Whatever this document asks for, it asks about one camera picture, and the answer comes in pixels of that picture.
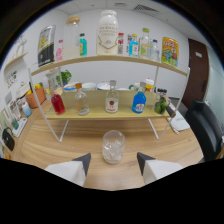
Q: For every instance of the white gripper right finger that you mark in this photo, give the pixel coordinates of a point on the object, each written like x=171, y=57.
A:
x=156, y=168

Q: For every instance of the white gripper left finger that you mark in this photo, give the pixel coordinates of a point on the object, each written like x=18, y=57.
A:
x=71, y=170

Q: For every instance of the clear bottle with orange cap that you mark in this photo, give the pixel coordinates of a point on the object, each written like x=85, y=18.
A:
x=82, y=105

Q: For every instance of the small red liquid bottle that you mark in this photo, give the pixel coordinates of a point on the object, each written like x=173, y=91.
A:
x=58, y=105

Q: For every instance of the clear bottle with green cap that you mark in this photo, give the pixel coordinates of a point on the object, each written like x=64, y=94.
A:
x=145, y=46

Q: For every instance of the clear glass cup with ice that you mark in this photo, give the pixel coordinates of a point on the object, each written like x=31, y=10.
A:
x=113, y=148

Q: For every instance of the yellow cup with white lid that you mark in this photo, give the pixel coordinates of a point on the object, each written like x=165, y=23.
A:
x=149, y=85

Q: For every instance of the white folded cloth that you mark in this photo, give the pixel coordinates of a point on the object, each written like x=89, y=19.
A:
x=180, y=123

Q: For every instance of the dark wooden muddler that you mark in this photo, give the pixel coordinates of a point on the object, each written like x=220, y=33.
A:
x=170, y=111

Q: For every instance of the black armchair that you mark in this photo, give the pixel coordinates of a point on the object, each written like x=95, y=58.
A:
x=205, y=130

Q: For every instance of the glass jar of limes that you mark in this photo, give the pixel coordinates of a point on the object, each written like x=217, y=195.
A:
x=160, y=105

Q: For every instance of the blue liquid bottle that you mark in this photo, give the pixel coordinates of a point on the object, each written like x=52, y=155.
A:
x=138, y=103

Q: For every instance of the white kitchen scale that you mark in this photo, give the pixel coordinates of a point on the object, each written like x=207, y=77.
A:
x=19, y=126

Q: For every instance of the black kettle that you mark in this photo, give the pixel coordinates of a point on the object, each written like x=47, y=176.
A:
x=8, y=140

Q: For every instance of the small white and blue bottle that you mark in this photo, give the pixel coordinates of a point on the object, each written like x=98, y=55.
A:
x=26, y=109

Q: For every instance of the clear bottle with red label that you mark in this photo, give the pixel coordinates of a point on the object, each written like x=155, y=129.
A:
x=112, y=103

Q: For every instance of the orange fruit basket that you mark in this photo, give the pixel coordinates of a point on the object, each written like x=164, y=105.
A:
x=36, y=97

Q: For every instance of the white bowl with blue rim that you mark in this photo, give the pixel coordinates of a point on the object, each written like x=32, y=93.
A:
x=70, y=86

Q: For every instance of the green potted plant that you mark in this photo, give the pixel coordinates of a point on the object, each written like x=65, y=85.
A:
x=65, y=77

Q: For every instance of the brown door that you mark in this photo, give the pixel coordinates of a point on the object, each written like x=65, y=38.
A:
x=196, y=73

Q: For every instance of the clear bottle with blue cap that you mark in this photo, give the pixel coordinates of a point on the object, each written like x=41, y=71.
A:
x=155, y=51

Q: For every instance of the small pink liquid bottle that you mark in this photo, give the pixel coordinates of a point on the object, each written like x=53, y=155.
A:
x=59, y=53

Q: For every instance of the small light blue bottle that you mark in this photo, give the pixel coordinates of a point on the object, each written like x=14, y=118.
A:
x=134, y=48

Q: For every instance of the small teal liquid bottle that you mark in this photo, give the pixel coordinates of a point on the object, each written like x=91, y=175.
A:
x=83, y=46

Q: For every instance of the black and yellow can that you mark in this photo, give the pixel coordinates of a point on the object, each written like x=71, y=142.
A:
x=46, y=46

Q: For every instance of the glass jar with cork lid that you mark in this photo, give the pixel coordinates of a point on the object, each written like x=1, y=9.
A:
x=71, y=41

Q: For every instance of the small bottle with red cap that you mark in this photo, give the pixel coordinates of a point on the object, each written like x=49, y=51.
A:
x=120, y=45

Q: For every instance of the large white milk bottle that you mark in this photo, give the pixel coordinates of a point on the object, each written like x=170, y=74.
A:
x=107, y=35

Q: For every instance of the two-tier wooden white-frame shelf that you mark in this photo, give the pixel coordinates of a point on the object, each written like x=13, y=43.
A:
x=100, y=111

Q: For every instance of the wooden wall shelf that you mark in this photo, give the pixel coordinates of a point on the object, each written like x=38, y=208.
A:
x=16, y=61

